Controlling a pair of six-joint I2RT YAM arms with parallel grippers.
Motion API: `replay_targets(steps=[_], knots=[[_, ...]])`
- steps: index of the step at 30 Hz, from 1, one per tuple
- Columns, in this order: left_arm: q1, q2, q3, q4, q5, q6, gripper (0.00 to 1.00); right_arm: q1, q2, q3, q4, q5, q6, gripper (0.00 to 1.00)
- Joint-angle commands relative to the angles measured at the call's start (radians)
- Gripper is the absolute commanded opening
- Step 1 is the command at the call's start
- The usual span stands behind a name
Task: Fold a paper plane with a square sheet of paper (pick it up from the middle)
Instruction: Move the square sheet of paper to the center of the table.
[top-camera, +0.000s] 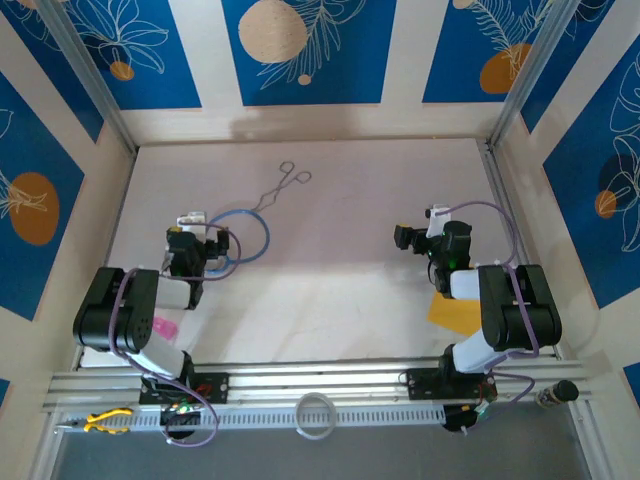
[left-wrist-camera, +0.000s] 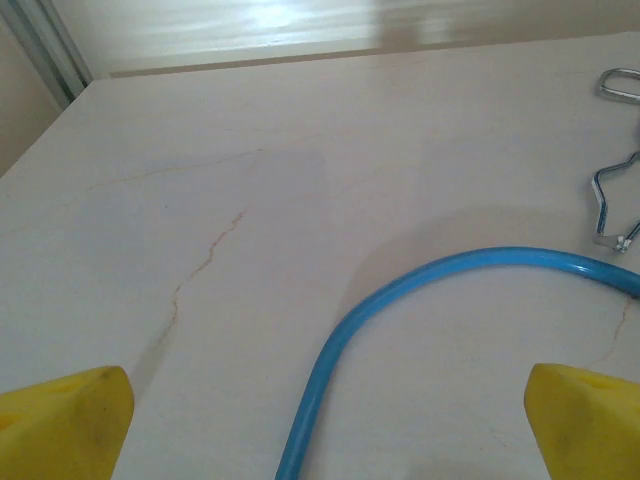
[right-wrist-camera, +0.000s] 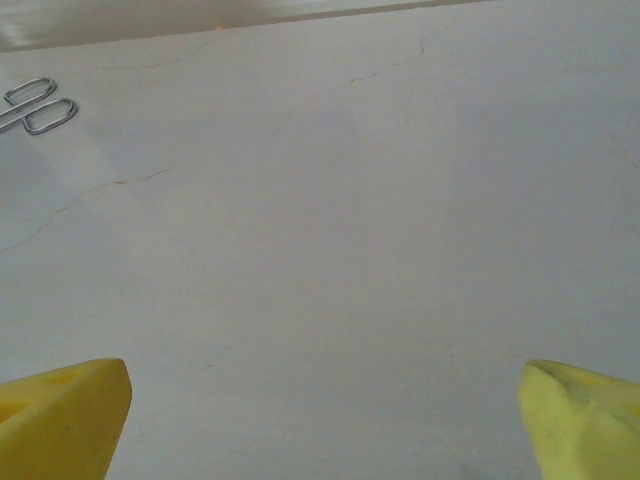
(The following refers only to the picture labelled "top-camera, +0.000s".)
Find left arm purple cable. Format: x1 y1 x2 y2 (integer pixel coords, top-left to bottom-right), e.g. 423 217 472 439
109 222 244 447

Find pink and clear plastic packet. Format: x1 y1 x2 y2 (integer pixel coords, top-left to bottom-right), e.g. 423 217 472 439
152 315 180 342

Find aluminium frame post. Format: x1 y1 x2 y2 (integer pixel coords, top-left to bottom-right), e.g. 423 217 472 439
484 0 586 149
37 0 140 155

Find orange square paper sheet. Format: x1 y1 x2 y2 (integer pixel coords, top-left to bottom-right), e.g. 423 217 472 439
427 292 481 337

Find grey slotted cable duct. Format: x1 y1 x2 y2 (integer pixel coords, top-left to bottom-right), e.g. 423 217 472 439
59 404 446 434

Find aluminium mounting rail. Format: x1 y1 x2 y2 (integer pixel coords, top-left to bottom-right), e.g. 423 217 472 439
42 357 594 414

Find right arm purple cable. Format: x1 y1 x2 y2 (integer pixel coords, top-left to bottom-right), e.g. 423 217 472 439
434 199 541 436

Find blue cable loop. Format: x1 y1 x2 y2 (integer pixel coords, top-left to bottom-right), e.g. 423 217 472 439
204 208 272 275

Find white tape roll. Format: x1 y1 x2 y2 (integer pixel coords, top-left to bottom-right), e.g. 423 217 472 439
293 392 334 441

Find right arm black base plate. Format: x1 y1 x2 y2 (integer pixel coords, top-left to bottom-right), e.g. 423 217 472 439
405 367 497 401

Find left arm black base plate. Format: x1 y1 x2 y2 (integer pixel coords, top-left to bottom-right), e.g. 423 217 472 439
138 372 231 406

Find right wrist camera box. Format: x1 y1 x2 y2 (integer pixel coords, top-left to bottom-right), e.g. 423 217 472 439
425 203 454 239

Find yellow-handled pliers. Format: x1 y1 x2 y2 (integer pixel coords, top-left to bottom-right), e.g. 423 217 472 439
54 407 135 435

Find small dark-capped bottle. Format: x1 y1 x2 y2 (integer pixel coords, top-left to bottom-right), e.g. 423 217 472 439
535 379 580 409

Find metal wire tongs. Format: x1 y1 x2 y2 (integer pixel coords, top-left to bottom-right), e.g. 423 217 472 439
252 160 312 211

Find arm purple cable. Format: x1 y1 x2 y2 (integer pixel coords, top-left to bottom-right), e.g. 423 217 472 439
109 222 244 447
434 199 541 436

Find aluminium side rail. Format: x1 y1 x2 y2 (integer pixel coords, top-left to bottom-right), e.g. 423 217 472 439
477 139 561 361

